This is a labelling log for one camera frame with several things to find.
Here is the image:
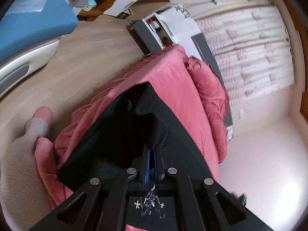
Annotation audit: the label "white leaf-print headboard panel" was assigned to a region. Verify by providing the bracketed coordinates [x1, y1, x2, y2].
[166, 3, 201, 41]
[226, 125, 235, 141]

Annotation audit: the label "person's foot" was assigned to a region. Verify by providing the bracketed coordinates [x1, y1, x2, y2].
[32, 105, 54, 127]

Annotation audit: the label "ship-print curtain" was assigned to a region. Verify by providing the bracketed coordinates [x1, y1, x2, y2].
[192, 5, 295, 106]

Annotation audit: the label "pink bed blanket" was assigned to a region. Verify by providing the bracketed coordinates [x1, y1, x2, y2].
[35, 44, 218, 231]

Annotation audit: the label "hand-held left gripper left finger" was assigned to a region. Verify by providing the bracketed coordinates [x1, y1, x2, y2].
[31, 145, 151, 231]

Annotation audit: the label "pink duvet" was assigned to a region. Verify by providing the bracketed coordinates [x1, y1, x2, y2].
[185, 55, 230, 164]

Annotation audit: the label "black pants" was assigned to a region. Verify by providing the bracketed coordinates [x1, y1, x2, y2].
[57, 82, 218, 195]

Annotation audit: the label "person's leg in beige trousers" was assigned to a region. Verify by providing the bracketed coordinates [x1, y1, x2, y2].
[0, 117, 63, 230]

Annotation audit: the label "white nightstand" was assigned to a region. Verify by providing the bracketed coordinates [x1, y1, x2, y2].
[127, 13, 176, 54]

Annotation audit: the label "hanging power cable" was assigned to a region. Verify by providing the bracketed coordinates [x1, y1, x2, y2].
[190, 0, 213, 7]

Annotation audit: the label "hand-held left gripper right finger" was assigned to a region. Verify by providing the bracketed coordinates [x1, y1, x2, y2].
[153, 146, 275, 231]

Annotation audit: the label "grey bed headboard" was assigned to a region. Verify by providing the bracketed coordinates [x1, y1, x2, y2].
[191, 35, 233, 127]

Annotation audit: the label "blue cushioned sofa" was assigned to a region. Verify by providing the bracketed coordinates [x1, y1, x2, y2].
[0, 0, 80, 97]

